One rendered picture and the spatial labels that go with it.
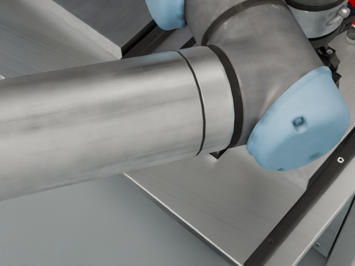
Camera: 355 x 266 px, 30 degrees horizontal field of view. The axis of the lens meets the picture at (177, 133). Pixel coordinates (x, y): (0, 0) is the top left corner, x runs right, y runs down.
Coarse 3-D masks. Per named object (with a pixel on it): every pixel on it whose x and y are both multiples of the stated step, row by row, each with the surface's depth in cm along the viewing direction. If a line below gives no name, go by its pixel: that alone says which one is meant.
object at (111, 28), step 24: (48, 0) 105; (72, 0) 108; (96, 0) 108; (120, 0) 108; (144, 0) 108; (72, 24) 105; (96, 24) 105; (120, 24) 105; (144, 24) 101; (120, 48) 99
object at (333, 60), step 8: (336, 32) 64; (312, 40) 63; (320, 40) 63; (328, 40) 64; (320, 48) 70; (328, 48) 70; (320, 56) 69; (328, 56) 69; (336, 56) 70; (328, 64) 69; (336, 64) 70
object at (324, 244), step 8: (352, 200) 138; (344, 208) 142; (336, 216) 147; (344, 216) 145; (336, 224) 150; (328, 232) 156; (336, 232) 153; (320, 240) 162; (328, 240) 159; (320, 248) 165; (328, 248) 162
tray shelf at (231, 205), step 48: (0, 0) 109; (0, 48) 104; (48, 48) 104; (96, 48) 103; (144, 192) 91; (192, 192) 90; (240, 192) 90; (288, 192) 89; (336, 192) 89; (240, 240) 86; (288, 240) 86
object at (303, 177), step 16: (336, 48) 101; (352, 48) 101; (352, 64) 100; (352, 80) 98; (352, 96) 97; (352, 112) 95; (352, 128) 90; (320, 160) 91; (288, 176) 90; (304, 176) 86
